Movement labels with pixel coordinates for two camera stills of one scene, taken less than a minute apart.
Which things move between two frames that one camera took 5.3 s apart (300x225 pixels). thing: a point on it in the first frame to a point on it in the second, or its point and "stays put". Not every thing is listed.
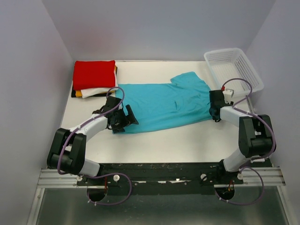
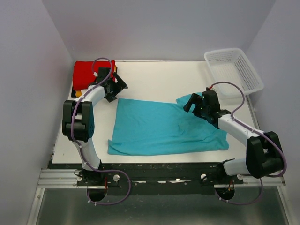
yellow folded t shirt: (78, 93) stays put
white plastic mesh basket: (231, 63) stays put
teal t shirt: (186, 100) to (150, 126)
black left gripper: (128, 118) to (120, 85)
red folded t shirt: (93, 74) stays put
